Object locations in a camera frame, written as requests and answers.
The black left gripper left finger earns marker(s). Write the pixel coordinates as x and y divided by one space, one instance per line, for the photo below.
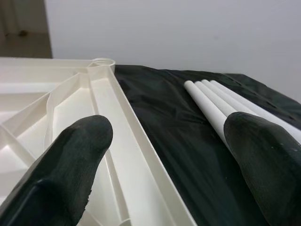
58 176

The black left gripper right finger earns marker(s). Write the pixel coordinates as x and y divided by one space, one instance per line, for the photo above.
270 169

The white plastic table top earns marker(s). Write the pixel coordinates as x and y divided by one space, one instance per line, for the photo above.
131 146

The black cloth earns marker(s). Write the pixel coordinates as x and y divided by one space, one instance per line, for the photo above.
178 131

